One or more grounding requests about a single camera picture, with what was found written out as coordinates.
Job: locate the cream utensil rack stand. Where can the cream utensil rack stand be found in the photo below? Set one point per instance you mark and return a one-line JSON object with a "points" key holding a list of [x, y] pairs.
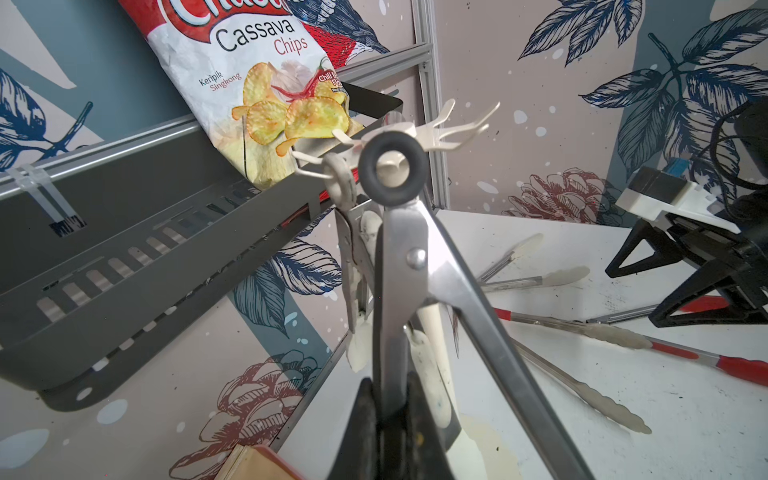
{"points": [[428, 356]]}

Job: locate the Chuba cassava chips bag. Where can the Chuba cassava chips bag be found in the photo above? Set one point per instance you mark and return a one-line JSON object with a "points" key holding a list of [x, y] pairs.
{"points": [[253, 76]]}

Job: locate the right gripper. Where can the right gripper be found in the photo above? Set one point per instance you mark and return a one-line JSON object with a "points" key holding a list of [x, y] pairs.
{"points": [[729, 284]]}

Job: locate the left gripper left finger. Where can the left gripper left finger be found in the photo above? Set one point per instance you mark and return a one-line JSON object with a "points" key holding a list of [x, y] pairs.
{"points": [[358, 453]]}

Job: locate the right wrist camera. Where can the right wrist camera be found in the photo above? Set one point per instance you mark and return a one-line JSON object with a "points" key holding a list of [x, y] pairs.
{"points": [[652, 193]]}

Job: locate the black steel tongs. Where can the black steel tongs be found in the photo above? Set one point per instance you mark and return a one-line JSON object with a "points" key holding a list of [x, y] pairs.
{"points": [[417, 265]]}

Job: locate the dark wall basket shelf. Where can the dark wall basket shelf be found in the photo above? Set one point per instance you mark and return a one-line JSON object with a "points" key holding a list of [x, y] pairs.
{"points": [[110, 252]]}

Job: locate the orange cutting board mat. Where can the orange cutting board mat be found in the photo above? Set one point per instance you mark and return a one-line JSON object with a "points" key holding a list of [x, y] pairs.
{"points": [[256, 463]]}

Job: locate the red tipped steel tongs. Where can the red tipped steel tongs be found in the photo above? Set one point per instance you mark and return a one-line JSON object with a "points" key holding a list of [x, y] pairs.
{"points": [[753, 371]]}

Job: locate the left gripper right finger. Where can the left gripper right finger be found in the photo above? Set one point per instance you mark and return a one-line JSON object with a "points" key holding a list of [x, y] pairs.
{"points": [[424, 455]]}

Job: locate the white tipped tongs right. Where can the white tipped tongs right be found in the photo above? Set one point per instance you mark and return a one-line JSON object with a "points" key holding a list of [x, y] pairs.
{"points": [[516, 270]]}

